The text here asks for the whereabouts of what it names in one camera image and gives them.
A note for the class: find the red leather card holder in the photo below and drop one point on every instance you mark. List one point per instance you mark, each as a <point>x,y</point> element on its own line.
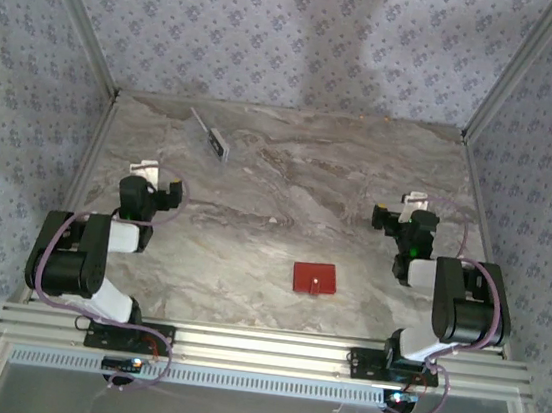
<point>313,277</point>

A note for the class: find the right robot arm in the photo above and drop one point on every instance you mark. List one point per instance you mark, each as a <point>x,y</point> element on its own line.
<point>469,316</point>

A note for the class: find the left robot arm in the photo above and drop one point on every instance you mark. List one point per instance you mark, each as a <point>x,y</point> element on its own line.
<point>72,267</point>

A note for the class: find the small circuit board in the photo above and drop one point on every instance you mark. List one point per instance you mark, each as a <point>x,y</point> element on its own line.
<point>120,364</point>
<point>401,398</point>

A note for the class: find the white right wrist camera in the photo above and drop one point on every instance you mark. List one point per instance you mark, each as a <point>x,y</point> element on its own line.
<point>415,203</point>

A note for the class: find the aluminium side rail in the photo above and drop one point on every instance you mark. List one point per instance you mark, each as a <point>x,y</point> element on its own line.
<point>477,191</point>
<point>96,144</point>

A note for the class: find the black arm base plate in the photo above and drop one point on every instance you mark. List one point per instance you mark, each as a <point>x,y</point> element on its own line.
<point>167,333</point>
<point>362,365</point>

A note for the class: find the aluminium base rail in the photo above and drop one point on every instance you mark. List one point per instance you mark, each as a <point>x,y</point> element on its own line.
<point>263,348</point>

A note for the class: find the aluminium frame post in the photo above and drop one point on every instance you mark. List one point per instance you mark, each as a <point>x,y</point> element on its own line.
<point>514,69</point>
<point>83,16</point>

